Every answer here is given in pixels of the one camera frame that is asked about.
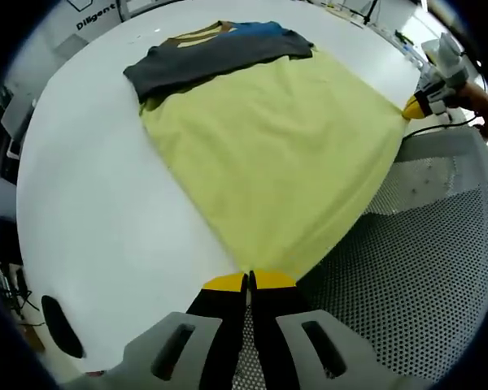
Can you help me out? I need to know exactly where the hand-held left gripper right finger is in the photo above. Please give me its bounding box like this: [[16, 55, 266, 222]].
[[249, 270, 392, 390]]

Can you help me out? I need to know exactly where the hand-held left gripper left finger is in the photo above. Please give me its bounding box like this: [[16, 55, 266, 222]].
[[121, 271, 250, 390]]

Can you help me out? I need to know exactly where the yellow-green garment with coloured sleeves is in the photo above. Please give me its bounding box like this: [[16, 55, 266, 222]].
[[122, 19, 407, 281]]

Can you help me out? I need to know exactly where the person's right hand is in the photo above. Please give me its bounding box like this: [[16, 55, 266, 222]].
[[445, 80, 488, 111]]

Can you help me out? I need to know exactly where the green plant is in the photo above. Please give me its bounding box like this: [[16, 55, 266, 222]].
[[394, 30, 416, 54]]

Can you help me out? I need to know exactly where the black tripod stand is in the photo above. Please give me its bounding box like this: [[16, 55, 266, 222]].
[[359, 0, 382, 26]]

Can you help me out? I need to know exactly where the grey mesh chair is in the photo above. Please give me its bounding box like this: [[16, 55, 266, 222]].
[[233, 132, 488, 390]]

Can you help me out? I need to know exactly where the black chair armrest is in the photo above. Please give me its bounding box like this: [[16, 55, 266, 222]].
[[40, 294, 85, 359]]

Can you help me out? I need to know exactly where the grey office chair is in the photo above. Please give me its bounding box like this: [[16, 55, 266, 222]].
[[1, 95, 37, 140]]

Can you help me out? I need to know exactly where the grey chair back panel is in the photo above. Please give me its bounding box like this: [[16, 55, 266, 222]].
[[52, 32, 94, 59]]

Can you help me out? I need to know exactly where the black floor cable tangle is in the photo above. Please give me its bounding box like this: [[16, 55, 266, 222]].
[[0, 259, 38, 323]]

